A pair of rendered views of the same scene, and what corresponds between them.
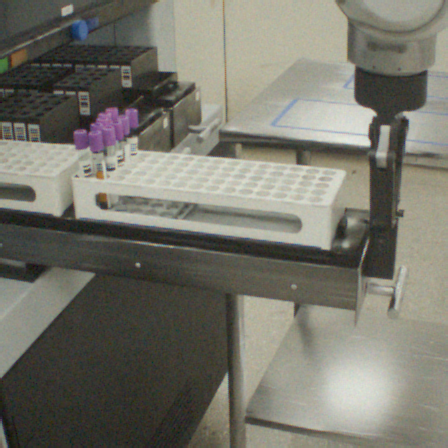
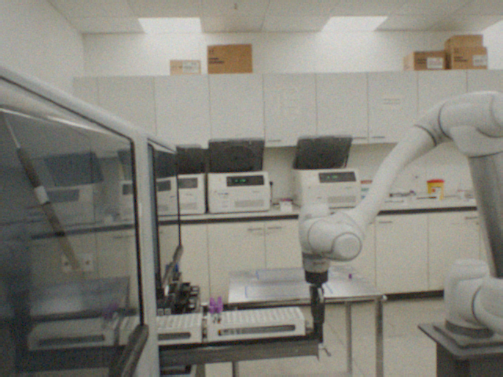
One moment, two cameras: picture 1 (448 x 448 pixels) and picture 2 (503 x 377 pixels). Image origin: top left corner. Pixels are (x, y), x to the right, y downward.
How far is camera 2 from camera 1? 58 cm
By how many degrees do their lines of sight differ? 32
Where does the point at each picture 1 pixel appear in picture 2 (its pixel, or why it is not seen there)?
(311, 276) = (302, 345)
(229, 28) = not seen: hidden behind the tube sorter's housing
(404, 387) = not seen: outside the picture
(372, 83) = (314, 275)
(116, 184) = (226, 324)
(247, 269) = (279, 347)
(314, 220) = (299, 324)
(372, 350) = not seen: outside the picture
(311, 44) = (192, 262)
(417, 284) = (267, 364)
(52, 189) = (199, 331)
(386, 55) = (319, 265)
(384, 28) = (344, 259)
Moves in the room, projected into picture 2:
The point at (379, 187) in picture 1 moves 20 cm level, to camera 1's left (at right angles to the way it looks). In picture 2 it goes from (320, 309) to (261, 322)
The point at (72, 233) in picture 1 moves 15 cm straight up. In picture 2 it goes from (209, 347) to (207, 298)
